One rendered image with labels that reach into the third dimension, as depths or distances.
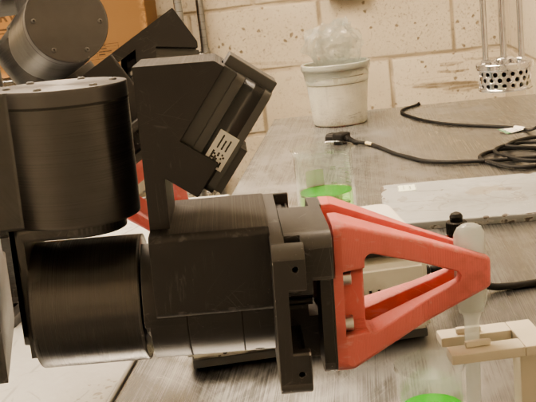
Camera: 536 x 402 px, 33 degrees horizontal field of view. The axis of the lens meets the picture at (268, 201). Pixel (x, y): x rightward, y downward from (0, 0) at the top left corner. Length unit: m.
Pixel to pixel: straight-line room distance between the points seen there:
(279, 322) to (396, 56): 2.81
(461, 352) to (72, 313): 0.17
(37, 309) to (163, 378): 0.35
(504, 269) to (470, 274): 0.50
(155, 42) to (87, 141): 0.36
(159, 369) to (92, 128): 0.41
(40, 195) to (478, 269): 0.19
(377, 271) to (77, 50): 0.29
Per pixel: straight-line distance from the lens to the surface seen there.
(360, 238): 0.38
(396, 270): 0.73
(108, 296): 0.39
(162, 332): 0.39
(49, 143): 0.37
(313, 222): 0.38
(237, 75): 0.37
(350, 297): 0.40
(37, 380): 0.78
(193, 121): 0.38
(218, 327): 0.39
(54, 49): 0.62
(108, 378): 0.76
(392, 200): 1.16
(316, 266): 0.37
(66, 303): 0.39
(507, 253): 0.96
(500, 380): 0.68
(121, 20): 2.87
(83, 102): 0.37
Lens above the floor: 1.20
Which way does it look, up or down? 14 degrees down
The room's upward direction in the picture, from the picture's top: 7 degrees counter-clockwise
